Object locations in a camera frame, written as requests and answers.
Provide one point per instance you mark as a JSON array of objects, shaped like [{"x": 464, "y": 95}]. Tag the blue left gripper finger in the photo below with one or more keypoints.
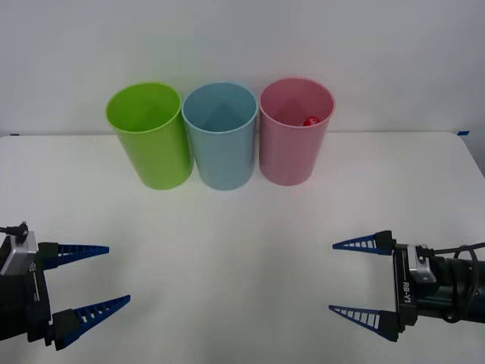
[
  {"x": 66, "y": 328},
  {"x": 49, "y": 254}
]

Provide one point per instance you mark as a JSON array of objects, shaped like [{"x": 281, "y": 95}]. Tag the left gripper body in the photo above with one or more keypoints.
[{"x": 22, "y": 303}]

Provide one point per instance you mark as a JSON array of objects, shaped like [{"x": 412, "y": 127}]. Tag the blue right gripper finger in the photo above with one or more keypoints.
[
  {"x": 382, "y": 242},
  {"x": 386, "y": 322}
]

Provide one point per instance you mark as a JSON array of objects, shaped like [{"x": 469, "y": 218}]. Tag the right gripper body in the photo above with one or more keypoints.
[{"x": 405, "y": 299}]

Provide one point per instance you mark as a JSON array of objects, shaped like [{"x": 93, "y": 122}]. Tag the clear bottle with red cap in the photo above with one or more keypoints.
[{"x": 310, "y": 120}]

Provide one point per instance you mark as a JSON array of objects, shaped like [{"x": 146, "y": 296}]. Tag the pink plastic bin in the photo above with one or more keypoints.
[{"x": 288, "y": 155}]

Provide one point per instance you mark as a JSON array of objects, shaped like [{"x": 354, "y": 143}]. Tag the green plastic bin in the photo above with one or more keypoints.
[{"x": 159, "y": 151}]

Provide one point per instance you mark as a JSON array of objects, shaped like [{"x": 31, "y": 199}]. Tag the pale blue plastic bin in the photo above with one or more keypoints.
[{"x": 223, "y": 159}]

